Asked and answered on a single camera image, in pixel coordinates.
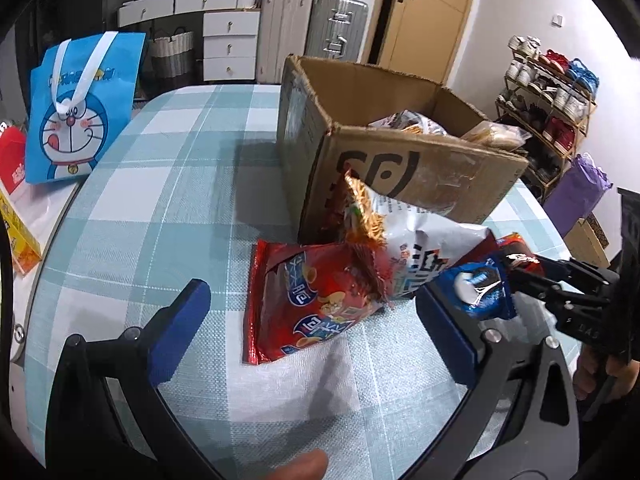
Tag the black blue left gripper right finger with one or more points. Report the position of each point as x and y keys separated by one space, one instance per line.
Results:
x=518 y=419

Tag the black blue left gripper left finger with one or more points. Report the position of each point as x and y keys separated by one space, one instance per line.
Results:
x=106 y=416

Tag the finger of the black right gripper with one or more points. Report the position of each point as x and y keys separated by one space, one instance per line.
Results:
x=578 y=274
x=550 y=293

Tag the blue oreo cookie packet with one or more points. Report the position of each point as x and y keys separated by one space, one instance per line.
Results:
x=478 y=289

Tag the white orange noodle snack bag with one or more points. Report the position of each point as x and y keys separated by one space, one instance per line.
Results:
x=404 y=246

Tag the white purple snack bag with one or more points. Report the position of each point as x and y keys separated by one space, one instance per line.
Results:
x=411 y=122

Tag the red biscuit snack bag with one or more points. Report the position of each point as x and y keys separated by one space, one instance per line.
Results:
x=299 y=296

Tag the left hand thumb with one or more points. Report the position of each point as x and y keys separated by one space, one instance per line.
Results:
x=308 y=466

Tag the small cardboard box on floor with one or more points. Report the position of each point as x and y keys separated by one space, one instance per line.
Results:
x=586 y=241

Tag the red chili snack packet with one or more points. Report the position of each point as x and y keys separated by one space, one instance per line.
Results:
x=517 y=247

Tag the purple gift bag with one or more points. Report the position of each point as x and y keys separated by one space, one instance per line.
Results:
x=578 y=191

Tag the clear wrapped cracker pack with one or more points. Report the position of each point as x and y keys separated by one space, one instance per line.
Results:
x=497 y=136

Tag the wooden shoe rack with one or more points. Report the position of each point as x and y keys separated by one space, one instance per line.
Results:
x=552 y=98

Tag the yellow drink carton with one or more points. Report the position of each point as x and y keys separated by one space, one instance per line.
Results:
x=25 y=249

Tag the brown cardboard box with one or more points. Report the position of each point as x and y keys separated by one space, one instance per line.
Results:
x=325 y=110

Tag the teal plaid tablecloth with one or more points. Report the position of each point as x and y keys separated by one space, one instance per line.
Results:
x=184 y=192

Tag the wooden door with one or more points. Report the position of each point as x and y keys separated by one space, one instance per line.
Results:
x=419 y=37

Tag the red gift bag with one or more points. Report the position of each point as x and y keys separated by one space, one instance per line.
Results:
x=12 y=157

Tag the blue doraemon tote bag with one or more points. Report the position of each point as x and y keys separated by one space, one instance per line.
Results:
x=81 y=98

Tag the silver suitcase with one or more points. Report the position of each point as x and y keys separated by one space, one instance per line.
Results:
x=336 y=29

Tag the woven laundry basket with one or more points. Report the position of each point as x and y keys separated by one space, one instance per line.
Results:
x=173 y=56

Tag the beige suitcase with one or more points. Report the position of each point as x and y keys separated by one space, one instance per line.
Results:
x=282 y=32

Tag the white drawer desk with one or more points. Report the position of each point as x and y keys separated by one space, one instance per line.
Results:
x=226 y=31

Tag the black refrigerator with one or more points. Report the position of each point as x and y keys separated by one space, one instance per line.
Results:
x=45 y=23

